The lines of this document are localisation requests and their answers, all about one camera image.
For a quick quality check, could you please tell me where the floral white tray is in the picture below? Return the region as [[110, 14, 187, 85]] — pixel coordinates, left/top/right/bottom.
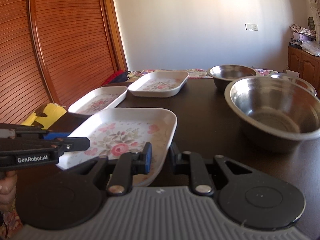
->
[[68, 86, 128, 116], [57, 108, 177, 186], [128, 71, 189, 98]]

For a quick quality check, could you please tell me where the large steel bowl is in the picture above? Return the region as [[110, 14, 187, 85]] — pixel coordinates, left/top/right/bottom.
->
[[225, 77, 319, 141]]

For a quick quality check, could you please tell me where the small steel bowl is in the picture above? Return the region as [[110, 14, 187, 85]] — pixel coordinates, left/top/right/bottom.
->
[[207, 64, 258, 91]]

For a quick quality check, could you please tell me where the person's left hand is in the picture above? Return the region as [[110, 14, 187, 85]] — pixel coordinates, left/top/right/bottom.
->
[[0, 171, 17, 212]]

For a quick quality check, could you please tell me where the yellow black pillow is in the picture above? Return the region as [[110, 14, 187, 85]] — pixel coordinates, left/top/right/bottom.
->
[[21, 103, 67, 129]]

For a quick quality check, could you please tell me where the red cloth on bed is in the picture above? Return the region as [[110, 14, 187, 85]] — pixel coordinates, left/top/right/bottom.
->
[[102, 70, 129, 86]]

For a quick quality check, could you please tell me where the wooden louvered wardrobe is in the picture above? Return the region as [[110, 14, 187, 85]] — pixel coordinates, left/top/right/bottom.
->
[[1, 0, 127, 124]]

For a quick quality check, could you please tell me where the floral bed blanket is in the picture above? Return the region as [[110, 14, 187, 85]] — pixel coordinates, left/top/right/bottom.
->
[[127, 69, 277, 82]]

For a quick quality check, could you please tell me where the white paper box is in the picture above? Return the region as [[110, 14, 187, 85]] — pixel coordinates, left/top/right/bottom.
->
[[285, 66, 300, 78]]

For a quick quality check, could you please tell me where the wooden cabinet row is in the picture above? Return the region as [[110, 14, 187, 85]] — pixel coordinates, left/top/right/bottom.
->
[[287, 46, 320, 97]]

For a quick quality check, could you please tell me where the clutter pile on cabinet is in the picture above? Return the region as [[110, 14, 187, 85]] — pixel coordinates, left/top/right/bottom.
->
[[290, 16, 319, 57]]

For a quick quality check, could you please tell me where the white wall switch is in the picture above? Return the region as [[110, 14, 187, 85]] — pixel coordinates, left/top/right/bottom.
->
[[245, 24, 258, 31]]

